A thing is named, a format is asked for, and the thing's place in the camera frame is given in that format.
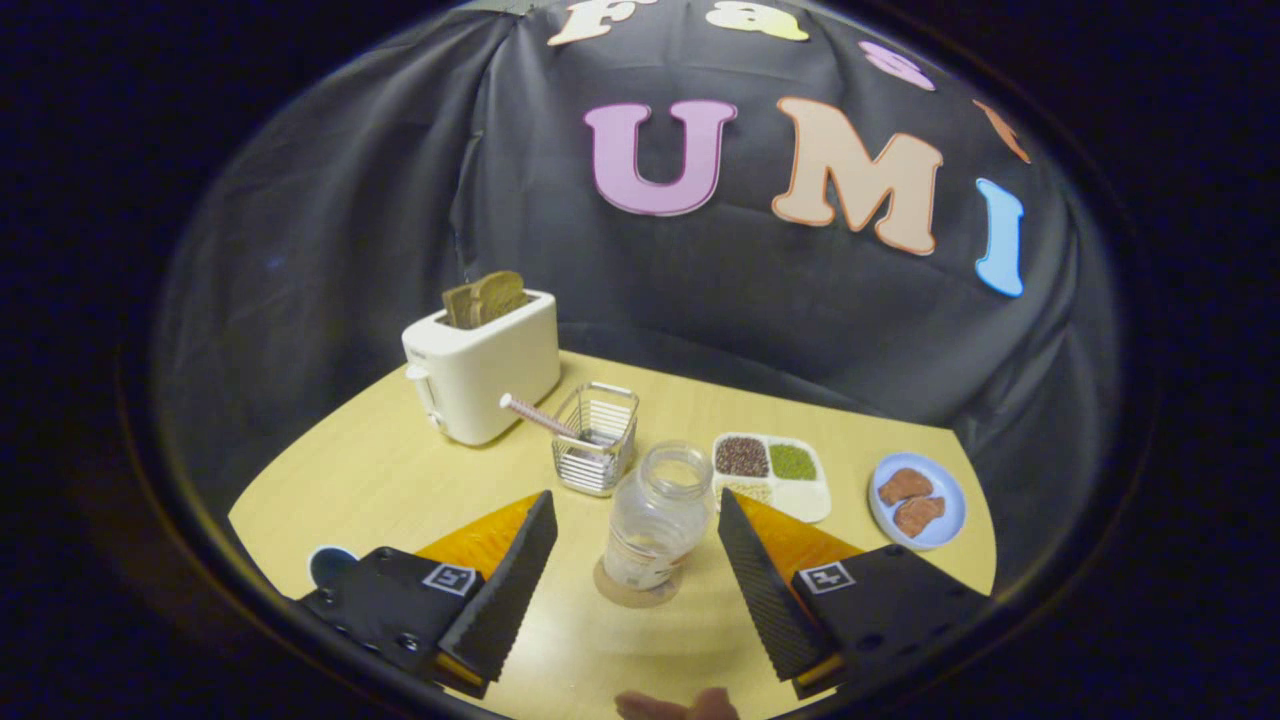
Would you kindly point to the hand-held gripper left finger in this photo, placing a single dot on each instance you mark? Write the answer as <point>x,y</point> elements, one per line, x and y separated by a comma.
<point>505,600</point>

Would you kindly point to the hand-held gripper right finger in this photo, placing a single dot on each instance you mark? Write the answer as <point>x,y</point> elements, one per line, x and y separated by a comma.
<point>765,600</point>

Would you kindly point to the round brown coaster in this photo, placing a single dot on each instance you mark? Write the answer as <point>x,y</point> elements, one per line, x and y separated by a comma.
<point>622,594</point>

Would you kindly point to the clear plastic juice bottle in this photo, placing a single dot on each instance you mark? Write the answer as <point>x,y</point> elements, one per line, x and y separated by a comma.
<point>655,520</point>

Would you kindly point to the white divided tray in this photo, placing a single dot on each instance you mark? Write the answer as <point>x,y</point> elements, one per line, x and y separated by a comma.
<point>800,492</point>

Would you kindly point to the pile of green beans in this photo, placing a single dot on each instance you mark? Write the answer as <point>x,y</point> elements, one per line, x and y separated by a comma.
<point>792,461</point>

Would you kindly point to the pile of brown beans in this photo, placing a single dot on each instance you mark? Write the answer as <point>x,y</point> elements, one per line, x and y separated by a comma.
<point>741,456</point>

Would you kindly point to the wooden table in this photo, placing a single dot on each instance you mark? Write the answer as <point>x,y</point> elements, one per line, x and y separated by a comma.
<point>390,480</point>

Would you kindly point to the brown meat piece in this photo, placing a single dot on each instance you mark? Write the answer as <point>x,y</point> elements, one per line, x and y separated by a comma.
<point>904,485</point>
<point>918,515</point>

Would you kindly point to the pink striped stick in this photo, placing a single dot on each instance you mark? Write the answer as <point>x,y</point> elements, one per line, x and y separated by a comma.
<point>535,414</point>

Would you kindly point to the light blue plate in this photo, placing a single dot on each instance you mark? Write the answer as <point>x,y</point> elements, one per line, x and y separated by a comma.
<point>945,500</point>

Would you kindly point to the white toaster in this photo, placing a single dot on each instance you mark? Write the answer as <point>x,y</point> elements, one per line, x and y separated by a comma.
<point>480,375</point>

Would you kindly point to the black backdrop cloth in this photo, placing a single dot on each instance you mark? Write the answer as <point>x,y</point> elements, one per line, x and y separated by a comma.
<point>760,330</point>

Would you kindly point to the brown bread slice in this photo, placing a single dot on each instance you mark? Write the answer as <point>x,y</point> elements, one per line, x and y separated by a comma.
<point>462,305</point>
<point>497,295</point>

